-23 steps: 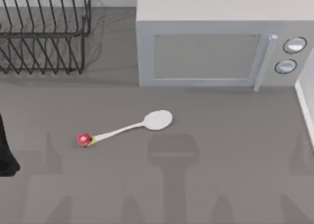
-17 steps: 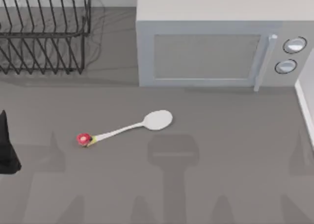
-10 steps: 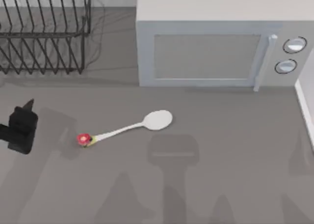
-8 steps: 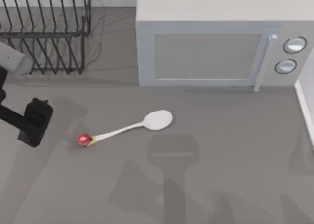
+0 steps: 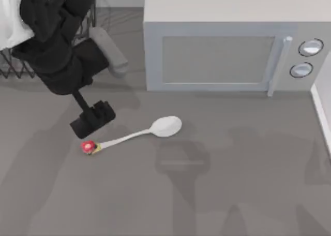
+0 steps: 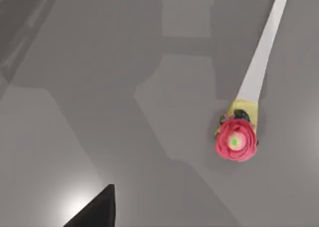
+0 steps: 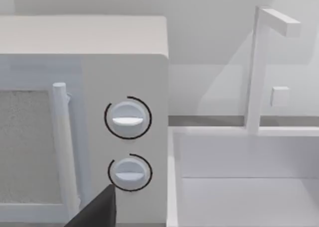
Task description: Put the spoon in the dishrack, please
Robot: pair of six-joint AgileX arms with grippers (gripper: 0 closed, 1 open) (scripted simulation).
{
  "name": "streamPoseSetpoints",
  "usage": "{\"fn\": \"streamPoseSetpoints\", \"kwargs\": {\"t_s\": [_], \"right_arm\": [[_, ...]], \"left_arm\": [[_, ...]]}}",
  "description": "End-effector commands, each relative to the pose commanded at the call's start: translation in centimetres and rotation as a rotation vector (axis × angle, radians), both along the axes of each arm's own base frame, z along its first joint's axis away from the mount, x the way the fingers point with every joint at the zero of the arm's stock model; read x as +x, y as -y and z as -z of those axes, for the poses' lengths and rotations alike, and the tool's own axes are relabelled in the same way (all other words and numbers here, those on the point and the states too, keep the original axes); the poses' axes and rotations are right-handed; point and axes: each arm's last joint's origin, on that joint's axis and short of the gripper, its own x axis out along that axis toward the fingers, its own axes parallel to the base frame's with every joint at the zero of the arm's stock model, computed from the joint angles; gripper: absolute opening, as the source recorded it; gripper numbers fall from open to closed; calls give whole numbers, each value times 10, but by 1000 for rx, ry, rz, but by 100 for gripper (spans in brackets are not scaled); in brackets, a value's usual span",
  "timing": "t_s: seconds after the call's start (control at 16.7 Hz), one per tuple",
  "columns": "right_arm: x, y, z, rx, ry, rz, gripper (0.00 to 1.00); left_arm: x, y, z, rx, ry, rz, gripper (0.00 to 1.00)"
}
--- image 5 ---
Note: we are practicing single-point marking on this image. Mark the pale grey rounded box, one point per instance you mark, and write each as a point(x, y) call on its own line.
point(111, 52)

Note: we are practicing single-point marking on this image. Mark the white spoon with red end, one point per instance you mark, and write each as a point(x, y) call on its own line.
point(166, 126)

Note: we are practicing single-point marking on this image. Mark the microwave door with window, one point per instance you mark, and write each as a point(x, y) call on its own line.
point(217, 62)

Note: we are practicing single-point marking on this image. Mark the pale microwave oven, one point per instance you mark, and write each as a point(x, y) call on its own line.
point(232, 8)

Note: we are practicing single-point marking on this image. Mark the small round microwave knob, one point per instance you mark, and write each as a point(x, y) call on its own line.
point(301, 70)

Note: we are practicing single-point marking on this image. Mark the large round microwave knob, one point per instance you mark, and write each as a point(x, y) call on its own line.
point(311, 47)

